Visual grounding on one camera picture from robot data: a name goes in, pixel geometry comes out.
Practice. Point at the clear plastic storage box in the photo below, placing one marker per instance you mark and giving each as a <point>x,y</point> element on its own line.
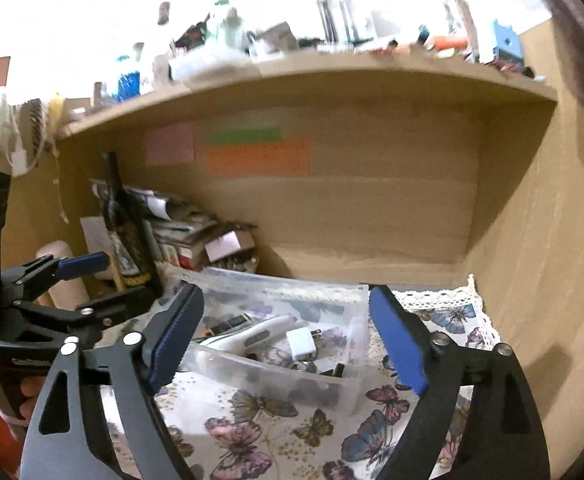
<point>336,314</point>

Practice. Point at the black lace headband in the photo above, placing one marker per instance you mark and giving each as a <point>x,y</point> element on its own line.
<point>36,131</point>

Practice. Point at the white oval hair brush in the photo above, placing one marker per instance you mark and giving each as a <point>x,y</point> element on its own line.
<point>241,342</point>

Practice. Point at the blue faceted glass bottle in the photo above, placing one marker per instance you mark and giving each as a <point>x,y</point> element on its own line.
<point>128,78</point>

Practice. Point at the white power adapter cube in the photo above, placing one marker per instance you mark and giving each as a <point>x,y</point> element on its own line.
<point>302,344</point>

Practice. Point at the pink sticky note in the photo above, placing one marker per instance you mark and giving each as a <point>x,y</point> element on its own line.
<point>169,145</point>

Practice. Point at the orange sticky note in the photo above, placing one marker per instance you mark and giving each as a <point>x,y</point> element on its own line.
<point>285,158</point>

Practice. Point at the black gold lipstick tube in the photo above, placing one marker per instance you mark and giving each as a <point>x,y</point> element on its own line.
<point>229,324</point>

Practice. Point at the stack of papers and magazines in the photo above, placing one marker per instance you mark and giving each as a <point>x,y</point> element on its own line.
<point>178,232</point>

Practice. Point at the blue plastic holder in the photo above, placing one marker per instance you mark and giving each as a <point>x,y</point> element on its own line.
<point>508,47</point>

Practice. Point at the white rectangular box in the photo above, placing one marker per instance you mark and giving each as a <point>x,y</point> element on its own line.
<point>191,67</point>

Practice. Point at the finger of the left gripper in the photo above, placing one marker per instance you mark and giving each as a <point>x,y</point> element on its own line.
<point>99,314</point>
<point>31,280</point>

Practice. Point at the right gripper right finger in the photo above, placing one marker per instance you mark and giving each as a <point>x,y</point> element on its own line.
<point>503,436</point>

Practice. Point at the butterfly print lace cloth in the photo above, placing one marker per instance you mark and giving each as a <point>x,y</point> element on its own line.
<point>227,433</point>

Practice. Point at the green sticky note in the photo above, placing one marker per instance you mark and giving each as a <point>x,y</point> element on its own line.
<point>236,136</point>

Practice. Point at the wooden shelf board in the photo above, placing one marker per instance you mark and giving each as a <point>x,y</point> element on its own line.
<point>312,78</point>

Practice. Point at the black usb adapter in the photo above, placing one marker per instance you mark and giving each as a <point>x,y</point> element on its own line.
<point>337,371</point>

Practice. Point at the person left hand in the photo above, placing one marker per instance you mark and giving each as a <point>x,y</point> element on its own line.
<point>30,388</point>

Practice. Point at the dark wine bottle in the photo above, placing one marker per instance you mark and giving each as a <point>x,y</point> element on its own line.
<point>125,227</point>

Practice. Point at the mint green pump bottle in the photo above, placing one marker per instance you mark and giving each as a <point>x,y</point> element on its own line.
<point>225,26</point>

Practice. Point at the small pink card box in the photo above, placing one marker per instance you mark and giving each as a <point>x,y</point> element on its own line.
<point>229,244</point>

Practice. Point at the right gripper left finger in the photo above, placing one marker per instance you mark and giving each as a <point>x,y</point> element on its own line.
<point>68,436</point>

